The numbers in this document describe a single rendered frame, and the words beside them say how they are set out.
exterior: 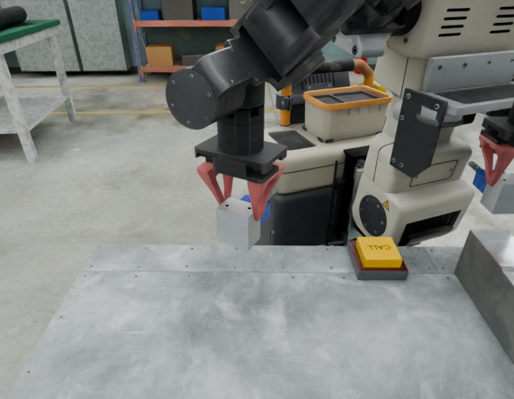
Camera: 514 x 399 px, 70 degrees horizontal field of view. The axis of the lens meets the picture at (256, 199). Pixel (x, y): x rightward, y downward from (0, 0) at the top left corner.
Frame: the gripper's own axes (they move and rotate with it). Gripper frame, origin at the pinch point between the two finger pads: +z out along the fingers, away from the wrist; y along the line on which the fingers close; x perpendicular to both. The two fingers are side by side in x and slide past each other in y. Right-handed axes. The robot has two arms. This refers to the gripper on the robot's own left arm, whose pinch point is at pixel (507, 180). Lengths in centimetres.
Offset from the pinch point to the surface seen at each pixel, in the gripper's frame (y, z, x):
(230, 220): -42.9, 0.6, -9.8
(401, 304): -17.7, 15.2, -11.1
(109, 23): -224, 21, 484
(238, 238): -41.9, 3.2, -10.4
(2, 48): -201, 11, 208
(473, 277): -6.6, 11.9, -9.1
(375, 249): -19.6, 11.5, -2.7
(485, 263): -6.6, 8.0, -10.3
